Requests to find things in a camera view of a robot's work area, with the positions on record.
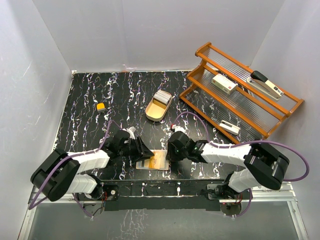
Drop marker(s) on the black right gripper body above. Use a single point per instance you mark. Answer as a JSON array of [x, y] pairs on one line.
[[176, 155]]

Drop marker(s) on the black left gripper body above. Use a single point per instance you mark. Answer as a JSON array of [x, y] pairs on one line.
[[131, 150]]

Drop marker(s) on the beige leather card holder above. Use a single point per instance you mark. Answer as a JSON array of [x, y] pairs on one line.
[[142, 165]]

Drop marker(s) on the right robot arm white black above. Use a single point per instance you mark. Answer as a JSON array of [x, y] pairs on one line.
[[263, 165]]

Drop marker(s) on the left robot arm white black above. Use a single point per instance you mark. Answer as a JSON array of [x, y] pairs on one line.
[[64, 172]]

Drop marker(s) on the beige oval card tray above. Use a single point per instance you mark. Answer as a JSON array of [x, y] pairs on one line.
[[155, 111]]

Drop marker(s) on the white card stack in tray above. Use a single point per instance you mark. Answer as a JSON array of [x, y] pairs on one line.
[[162, 97]]

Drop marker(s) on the orange yellow small block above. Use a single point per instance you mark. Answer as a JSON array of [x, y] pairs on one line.
[[100, 107]]

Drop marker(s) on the orange wooden shelf rack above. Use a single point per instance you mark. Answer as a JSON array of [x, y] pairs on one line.
[[257, 115]]

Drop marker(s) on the white staples box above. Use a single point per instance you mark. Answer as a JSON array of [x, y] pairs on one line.
[[224, 83]]

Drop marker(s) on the large black beige stapler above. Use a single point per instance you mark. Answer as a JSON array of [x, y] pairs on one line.
[[261, 83]]

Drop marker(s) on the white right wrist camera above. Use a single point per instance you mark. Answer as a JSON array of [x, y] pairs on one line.
[[176, 128]]

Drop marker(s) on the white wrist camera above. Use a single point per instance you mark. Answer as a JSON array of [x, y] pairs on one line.
[[131, 130], [176, 128]]

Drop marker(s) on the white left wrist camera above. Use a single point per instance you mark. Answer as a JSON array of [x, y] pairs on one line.
[[131, 130]]

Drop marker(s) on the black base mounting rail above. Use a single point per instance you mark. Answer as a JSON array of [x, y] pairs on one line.
[[164, 194]]

